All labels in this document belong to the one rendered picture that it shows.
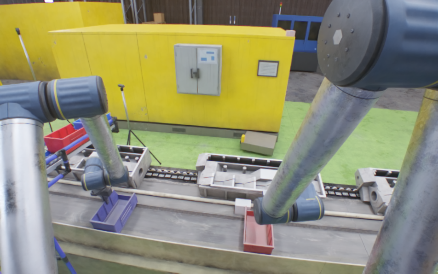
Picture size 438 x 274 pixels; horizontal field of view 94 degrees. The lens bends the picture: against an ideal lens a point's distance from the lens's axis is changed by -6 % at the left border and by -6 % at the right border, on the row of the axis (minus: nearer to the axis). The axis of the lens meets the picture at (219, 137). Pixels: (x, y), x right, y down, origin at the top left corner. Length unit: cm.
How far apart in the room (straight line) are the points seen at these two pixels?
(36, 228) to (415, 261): 98
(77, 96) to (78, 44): 385
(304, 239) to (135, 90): 363
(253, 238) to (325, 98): 140
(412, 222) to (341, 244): 131
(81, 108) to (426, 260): 105
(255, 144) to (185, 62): 174
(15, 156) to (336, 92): 87
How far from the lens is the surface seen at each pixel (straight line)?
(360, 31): 36
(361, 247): 197
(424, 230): 63
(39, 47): 945
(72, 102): 90
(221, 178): 188
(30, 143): 90
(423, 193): 59
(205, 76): 361
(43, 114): 94
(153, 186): 213
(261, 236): 175
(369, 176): 227
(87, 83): 90
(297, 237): 181
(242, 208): 180
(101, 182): 153
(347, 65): 37
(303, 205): 96
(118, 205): 205
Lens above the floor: 216
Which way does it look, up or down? 30 degrees down
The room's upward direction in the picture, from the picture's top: 1 degrees clockwise
